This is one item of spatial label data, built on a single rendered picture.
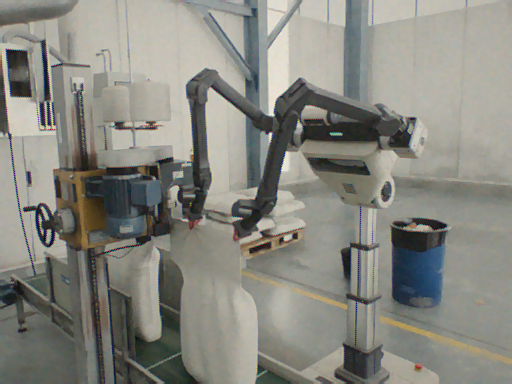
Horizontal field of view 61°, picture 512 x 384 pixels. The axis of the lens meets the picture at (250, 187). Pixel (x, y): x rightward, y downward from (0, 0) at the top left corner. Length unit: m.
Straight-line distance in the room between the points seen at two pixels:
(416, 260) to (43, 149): 3.54
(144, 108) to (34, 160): 2.98
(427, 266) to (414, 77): 6.81
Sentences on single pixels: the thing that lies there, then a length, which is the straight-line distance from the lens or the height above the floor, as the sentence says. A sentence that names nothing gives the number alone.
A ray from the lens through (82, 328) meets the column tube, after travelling 2.05.
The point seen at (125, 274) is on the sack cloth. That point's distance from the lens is 2.39.
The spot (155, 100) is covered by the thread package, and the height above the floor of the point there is 1.61.
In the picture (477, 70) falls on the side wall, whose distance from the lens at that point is 9.64.
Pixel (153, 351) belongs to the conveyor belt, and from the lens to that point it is 2.39.
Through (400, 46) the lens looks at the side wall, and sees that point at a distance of 10.31.
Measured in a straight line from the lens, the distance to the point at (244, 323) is 1.81.
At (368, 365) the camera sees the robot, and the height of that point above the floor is 0.37.
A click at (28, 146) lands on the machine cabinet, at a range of 4.61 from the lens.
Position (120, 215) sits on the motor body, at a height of 1.18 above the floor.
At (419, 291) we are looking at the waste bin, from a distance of 3.81.
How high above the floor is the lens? 1.53
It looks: 9 degrees down
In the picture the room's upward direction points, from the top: 1 degrees counter-clockwise
